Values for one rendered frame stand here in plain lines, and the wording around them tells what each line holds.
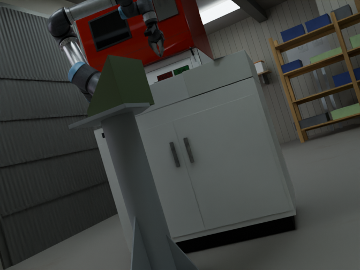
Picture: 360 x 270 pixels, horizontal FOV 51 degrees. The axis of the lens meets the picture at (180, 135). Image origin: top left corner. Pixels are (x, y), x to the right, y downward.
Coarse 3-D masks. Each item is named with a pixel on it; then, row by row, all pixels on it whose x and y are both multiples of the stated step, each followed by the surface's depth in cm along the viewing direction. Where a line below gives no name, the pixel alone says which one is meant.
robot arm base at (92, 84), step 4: (96, 72) 177; (100, 72) 178; (92, 76) 175; (96, 76) 174; (88, 80) 175; (92, 80) 174; (96, 80) 172; (88, 84) 175; (92, 84) 173; (96, 84) 171; (88, 88) 176; (92, 88) 173; (88, 92) 178; (92, 92) 174
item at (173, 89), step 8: (168, 80) 205; (176, 80) 204; (184, 80) 202; (152, 88) 208; (160, 88) 206; (168, 88) 205; (176, 88) 204; (184, 88) 203; (160, 96) 207; (168, 96) 205; (176, 96) 204; (184, 96) 203; (160, 104) 207; (168, 104) 206; (144, 112) 210
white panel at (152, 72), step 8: (176, 56) 268; (184, 56) 266; (152, 64) 273; (160, 64) 271; (168, 64) 270; (176, 64) 268; (184, 64) 266; (192, 64) 265; (152, 72) 273; (160, 72) 271; (152, 80) 273
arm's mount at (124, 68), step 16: (112, 64) 163; (128, 64) 175; (112, 80) 162; (128, 80) 171; (144, 80) 184; (96, 96) 167; (112, 96) 163; (128, 96) 167; (144, 96) 179; (96, 112) 168
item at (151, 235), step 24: (96, 120) 166; (120, 120) 169; (120, 144) 168; (120, 168) 169; (144, 168) 170; (144, 192) 168; (144, 216) 167; (144, 240) 167; (168, 240) 170; (144, 264) 164; (168, 264) 167; (192, 264) 166
